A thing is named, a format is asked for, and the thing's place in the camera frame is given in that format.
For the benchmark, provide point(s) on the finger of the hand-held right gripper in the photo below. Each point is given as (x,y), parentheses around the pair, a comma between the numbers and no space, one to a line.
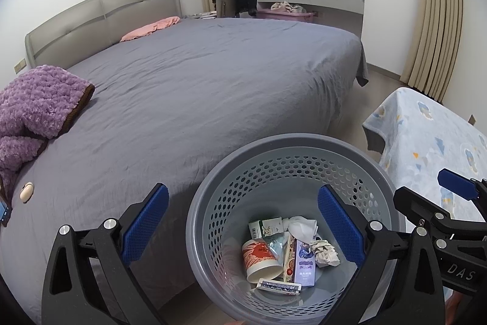
(413,203)
(454,184)

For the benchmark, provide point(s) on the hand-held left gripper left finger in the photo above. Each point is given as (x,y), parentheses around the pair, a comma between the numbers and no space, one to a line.
(146,226)

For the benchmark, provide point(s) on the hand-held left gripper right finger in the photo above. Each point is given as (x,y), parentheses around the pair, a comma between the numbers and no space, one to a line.
(340,226)

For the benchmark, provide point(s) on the cream paper wrapper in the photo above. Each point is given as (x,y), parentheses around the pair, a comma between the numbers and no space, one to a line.
(323,252)

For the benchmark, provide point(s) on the white tissue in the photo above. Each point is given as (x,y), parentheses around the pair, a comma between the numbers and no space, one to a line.
(300,226)

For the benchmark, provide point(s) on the long purple box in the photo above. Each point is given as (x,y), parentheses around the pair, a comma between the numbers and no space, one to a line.
(304,264)

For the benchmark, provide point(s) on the red patterned snack packet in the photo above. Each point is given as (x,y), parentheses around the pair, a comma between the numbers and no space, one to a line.
(289,260)

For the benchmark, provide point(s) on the blue white plastic packet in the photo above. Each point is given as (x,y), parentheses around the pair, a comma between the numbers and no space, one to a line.
(276,245)

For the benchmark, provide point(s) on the small green white carton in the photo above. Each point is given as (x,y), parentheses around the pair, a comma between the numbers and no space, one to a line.
(257,228)

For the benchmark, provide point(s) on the white printed plastic packet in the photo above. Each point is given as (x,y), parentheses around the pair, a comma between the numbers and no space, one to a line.
(279,287)

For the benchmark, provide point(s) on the red printed paper cup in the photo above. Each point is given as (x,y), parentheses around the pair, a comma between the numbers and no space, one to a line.
(258,256)

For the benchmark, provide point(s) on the grey perforated waste basket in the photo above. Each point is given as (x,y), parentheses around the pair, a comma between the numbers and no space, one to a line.
(266,165)

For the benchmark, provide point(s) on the blue printed blanket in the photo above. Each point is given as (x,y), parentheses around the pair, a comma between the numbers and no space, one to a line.
(418,127)

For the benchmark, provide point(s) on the beige round device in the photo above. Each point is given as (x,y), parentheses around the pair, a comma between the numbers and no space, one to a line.
(27,191)

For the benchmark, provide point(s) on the dark smartphone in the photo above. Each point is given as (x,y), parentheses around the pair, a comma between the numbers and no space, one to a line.
(3,212)

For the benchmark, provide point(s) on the bed with grey sheet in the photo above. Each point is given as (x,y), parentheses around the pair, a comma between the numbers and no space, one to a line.
(209,81)

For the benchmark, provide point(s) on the purple fluffy blanket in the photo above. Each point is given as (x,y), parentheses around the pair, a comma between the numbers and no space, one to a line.
(38,100)

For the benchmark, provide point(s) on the pink cloth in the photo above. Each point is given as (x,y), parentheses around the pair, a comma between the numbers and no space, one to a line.
(152,27)

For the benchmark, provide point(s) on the pink plastic basin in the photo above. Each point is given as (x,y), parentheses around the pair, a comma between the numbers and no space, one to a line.
(289,18)

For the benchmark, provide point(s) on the bedside table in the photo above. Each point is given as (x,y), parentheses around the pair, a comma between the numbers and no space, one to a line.
(199,16)

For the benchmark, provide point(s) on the beige padded headboard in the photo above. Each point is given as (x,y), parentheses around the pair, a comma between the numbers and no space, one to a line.
(95,12)

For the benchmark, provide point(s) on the pile of clothes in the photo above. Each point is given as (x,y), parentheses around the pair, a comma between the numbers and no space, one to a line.
(285,7)

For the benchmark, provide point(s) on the wall switch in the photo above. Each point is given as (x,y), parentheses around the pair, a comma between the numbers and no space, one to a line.
(19,65)

